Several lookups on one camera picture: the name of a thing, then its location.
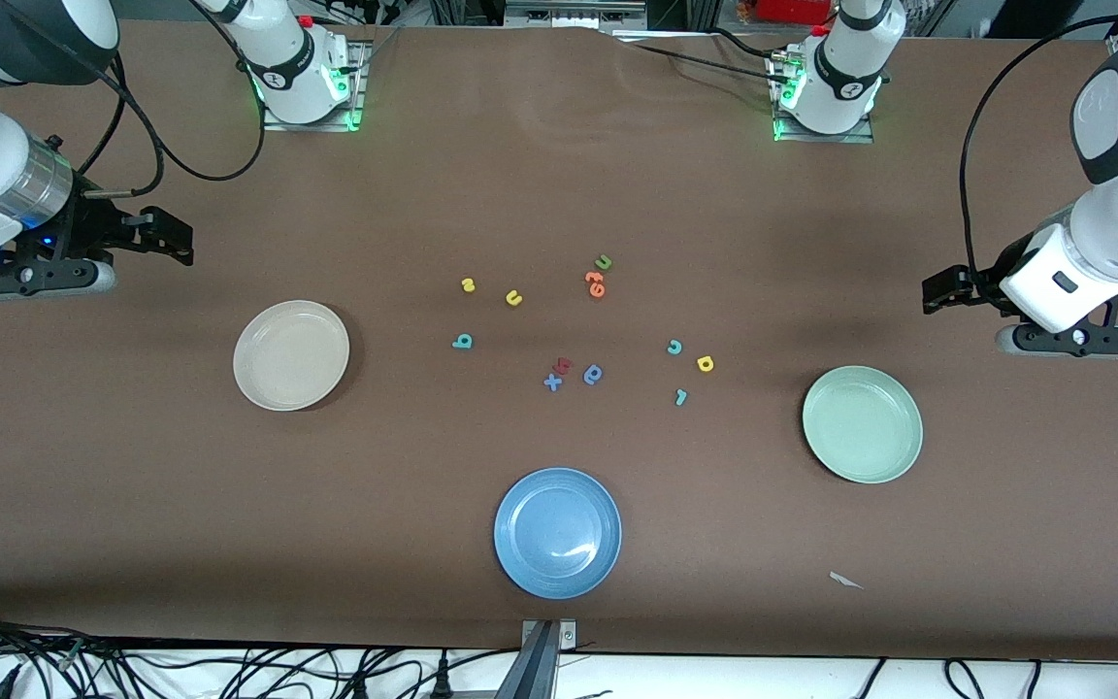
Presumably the light green plate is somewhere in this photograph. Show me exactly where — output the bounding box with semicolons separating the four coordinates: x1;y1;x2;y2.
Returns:
802;365;924;484

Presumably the beige brown plate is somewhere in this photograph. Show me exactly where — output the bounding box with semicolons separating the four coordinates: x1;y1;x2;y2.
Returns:
233;300;351;413

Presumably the brown table cover mat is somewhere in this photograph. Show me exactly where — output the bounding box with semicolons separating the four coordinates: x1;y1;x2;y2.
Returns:
0;17;1118;663

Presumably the red box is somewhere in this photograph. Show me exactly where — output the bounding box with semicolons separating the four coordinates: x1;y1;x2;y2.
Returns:
753;0;837;25

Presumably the grey power strip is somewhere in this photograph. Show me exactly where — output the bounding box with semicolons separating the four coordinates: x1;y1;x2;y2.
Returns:
504;0;648;30

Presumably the blue plate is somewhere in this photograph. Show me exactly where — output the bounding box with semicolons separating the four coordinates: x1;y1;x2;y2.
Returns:
494;468;623;600

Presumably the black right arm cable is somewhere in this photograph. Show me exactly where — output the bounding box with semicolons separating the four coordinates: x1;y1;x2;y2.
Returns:
0;0;269;200

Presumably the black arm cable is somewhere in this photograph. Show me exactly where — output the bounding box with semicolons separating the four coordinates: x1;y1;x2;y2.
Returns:
957;14;1118;278
0;0;269;200

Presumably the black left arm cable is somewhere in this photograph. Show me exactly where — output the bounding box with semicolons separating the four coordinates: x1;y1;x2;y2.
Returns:
957;14;1118;278

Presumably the thin black table cable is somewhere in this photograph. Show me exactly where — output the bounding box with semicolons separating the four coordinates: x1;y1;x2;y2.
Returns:
612;34;793;88

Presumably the silver metal bracket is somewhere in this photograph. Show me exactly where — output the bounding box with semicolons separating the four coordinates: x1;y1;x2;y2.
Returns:
521;618;578;651

